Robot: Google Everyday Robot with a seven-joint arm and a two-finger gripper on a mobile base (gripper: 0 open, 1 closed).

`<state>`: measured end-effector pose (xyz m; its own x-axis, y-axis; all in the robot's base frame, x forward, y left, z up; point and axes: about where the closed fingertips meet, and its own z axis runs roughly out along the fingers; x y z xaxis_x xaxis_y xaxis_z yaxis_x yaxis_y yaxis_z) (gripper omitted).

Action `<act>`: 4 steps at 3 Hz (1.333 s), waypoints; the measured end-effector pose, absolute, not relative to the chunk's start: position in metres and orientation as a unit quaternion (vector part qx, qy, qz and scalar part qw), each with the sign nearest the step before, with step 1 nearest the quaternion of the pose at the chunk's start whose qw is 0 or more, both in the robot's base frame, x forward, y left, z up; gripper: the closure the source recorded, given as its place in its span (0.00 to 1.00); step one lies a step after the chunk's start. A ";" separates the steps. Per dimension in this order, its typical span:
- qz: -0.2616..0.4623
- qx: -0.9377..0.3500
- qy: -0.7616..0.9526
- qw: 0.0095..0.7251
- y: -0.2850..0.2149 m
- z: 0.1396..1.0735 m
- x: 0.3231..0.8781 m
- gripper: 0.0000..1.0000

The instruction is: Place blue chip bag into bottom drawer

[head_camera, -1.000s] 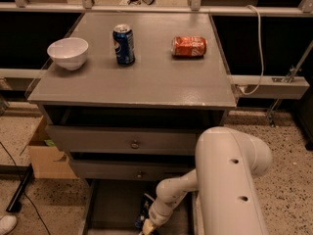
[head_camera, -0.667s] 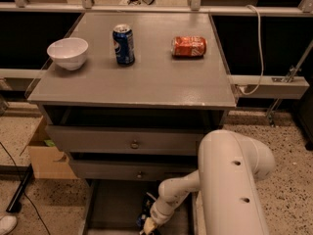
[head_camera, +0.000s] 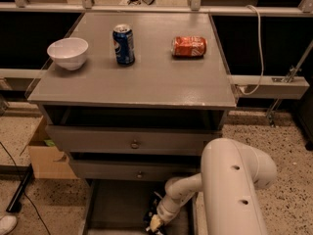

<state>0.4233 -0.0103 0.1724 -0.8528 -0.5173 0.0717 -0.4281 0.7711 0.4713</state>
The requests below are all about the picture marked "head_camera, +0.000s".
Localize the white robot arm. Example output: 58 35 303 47
149 138 277 235

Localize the grey top drawer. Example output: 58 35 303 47
46 125 221 156

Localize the black bar on floor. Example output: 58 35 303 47
6 165 33 213

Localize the white shoe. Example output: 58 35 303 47
0 215 18 235

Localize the metal railing frame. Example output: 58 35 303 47
0 0 313 18

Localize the white cable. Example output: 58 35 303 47
238 4 265 97

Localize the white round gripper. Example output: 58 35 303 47
150 195 188 232

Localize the blue Pepsi can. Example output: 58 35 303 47
112 23 135 66

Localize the grey open bottom drawer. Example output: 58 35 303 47
78 179 200 235

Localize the white ceramic bowl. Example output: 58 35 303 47
47 37 89 71

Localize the blue Kettle chip bag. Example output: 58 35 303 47
143 191 167 235

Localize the grey middle drawer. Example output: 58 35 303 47
69 160 200 181

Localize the black floor cable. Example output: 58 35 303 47
0 141 52 235

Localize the orange soda can lying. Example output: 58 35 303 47
171 36 207 58

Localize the grey drawer cabinet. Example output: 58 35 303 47
28 13 236 166

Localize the cardboard box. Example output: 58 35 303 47
27 117 77 179

